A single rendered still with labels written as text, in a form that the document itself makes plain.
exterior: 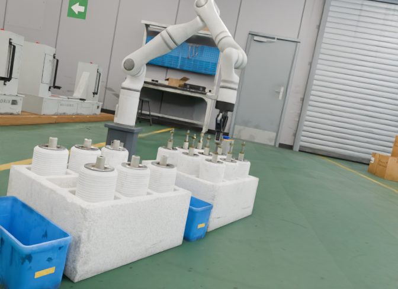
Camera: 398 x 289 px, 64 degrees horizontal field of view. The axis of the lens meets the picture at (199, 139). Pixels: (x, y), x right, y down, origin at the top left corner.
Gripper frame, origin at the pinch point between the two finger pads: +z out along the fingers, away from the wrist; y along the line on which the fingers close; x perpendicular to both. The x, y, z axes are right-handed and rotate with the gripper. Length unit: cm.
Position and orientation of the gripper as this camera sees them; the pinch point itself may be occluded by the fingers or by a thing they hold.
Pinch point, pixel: (218, 137)
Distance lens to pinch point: 126.9
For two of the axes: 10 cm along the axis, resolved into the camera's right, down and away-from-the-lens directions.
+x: -9.4, -2.1, 2.6
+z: -1.9, 9.8, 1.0
